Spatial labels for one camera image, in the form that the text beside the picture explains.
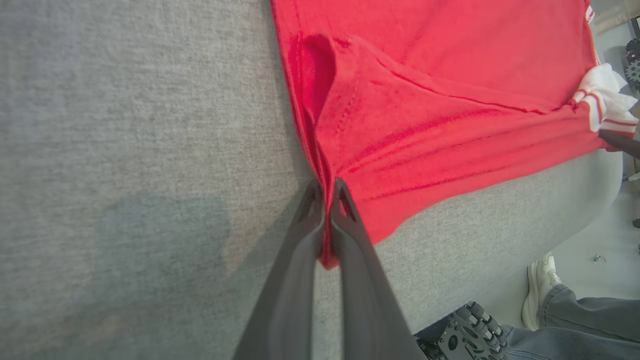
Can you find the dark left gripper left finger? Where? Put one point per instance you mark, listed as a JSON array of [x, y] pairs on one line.
[[287, 300]]

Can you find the black toothed wheel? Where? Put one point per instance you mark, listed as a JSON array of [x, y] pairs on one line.
[[634, 65]]

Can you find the red Bulls basketball jersey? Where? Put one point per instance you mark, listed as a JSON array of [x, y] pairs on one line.
[[450, 100]]

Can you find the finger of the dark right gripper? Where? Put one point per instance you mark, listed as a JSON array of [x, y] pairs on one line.
[[622, 144]]

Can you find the white sneaker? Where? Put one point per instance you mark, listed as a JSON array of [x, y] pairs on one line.
[[540, 290]]

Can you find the blue jeans leg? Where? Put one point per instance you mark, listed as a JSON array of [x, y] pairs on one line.
[[590, 325]]

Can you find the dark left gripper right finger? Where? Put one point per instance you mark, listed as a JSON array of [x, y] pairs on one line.
[[365, 300]]

